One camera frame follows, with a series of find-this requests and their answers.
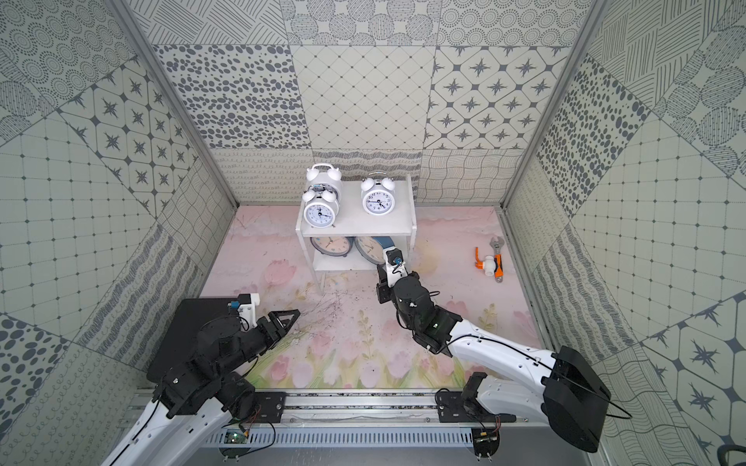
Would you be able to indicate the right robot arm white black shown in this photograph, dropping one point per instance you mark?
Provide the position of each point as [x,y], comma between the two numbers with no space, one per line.
[568,393]

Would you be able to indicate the green circuit board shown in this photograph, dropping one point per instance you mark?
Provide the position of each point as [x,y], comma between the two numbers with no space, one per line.
[234,437]

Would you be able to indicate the white metal twin-bell alarm clock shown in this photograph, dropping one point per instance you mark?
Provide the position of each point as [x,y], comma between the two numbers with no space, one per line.
[378,194]

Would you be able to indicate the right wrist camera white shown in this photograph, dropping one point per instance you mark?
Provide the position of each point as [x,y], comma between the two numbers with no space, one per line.
[394,256]

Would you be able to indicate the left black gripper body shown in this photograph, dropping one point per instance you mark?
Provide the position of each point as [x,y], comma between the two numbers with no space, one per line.
[266,326]

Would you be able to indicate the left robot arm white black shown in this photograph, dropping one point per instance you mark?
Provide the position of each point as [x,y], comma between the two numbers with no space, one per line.
[196,398]

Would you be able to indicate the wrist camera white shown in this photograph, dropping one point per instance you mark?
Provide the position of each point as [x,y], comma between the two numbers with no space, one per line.
[245,305]
[394,256]

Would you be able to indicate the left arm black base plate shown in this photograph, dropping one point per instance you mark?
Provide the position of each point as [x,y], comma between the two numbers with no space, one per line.
[260,407]

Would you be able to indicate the blue round alarm clock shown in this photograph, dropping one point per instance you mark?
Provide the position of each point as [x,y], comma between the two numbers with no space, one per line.
[336,246]
[372,248]

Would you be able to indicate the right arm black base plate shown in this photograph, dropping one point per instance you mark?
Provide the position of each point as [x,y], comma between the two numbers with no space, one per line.
[451,409]

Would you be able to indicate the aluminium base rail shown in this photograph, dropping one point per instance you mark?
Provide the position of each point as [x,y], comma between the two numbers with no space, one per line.
[373,419]

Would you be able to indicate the small white twin-bell alarm clock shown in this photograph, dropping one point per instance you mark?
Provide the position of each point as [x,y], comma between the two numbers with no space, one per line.
[321,206]

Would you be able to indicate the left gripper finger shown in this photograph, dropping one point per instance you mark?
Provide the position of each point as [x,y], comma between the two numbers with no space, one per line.
[284,328]
[286,315]

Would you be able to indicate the white two-tier shelf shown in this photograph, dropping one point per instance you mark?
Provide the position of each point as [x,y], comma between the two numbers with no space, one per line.
[352,221]

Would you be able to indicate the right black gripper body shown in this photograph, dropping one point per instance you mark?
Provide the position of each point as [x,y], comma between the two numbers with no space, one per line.
[386,293]

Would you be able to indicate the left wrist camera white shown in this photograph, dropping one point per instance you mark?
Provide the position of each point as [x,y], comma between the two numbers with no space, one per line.
[245,305]

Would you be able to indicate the orange white tool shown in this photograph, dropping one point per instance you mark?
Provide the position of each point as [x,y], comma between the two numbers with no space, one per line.
[486,263]

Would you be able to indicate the white plastic twin-bell alarm clock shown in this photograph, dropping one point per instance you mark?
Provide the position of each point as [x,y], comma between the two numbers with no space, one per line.
[324,176]

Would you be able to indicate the silver adjustable wrench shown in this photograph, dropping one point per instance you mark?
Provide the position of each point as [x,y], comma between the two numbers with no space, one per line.
[496,244]

